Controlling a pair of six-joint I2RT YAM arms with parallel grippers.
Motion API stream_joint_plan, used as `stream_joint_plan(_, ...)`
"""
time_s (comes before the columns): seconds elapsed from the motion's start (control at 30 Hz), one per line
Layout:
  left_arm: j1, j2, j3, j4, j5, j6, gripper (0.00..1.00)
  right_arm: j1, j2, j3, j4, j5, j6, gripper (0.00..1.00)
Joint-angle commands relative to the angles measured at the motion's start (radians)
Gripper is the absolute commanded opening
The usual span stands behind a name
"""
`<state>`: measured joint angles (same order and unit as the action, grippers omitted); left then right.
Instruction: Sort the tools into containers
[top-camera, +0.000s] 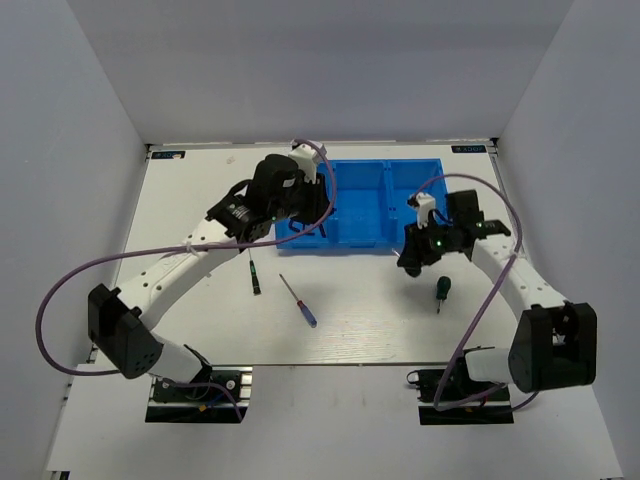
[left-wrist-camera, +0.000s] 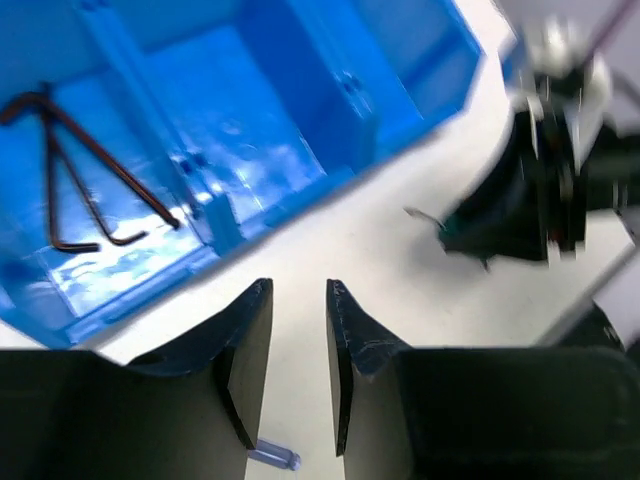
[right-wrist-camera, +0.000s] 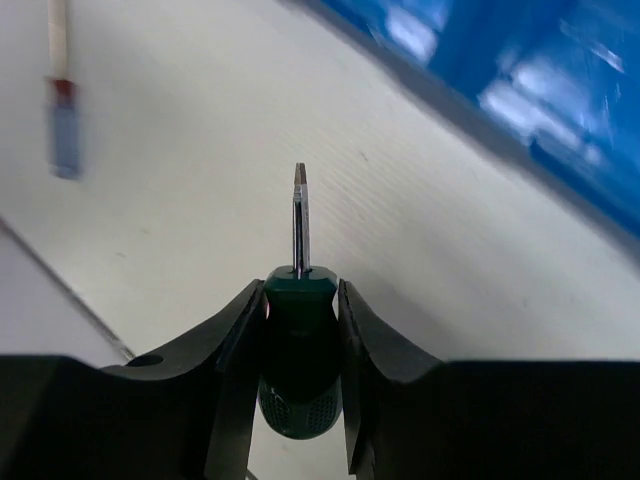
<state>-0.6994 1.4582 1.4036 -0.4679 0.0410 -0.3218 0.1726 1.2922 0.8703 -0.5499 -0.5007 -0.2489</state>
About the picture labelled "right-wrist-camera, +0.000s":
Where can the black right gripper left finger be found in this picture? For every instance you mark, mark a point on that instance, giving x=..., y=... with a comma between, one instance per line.
x=184, y=410

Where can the blue three-compartment plastic bin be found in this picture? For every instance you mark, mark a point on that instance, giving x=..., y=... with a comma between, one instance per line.
x=557, y=79

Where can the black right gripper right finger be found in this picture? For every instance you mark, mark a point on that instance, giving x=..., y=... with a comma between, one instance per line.
x=410, y=415

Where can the green stubby screwdriver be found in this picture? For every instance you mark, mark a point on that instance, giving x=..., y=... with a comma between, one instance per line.
x=299, y=391

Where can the red blue handled screwdriver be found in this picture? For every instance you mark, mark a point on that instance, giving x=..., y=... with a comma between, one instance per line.
x=64, y=117

